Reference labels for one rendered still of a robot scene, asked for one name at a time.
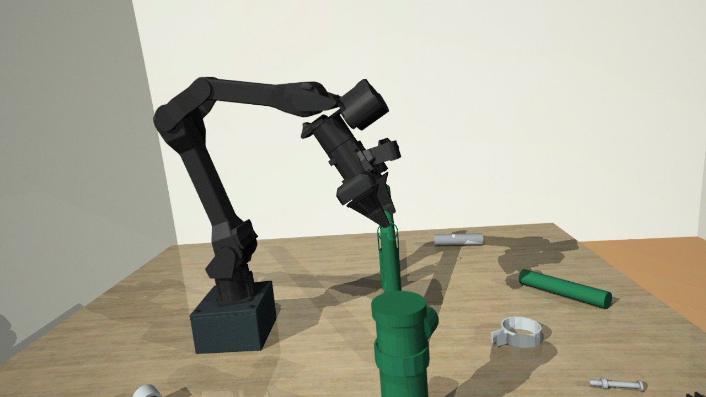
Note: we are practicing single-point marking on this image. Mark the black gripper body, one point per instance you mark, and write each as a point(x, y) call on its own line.
point(356, 181)

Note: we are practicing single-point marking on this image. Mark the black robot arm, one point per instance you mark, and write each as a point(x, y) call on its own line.
point(180, 123)

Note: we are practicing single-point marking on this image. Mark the grey bolt with nut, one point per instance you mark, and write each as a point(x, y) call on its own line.
point(607, 383)

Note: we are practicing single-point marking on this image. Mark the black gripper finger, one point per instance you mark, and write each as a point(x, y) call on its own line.
point(370, 206)
point(383, 194)

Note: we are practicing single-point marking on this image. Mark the grey metal tube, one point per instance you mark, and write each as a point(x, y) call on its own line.
point(459, 239)

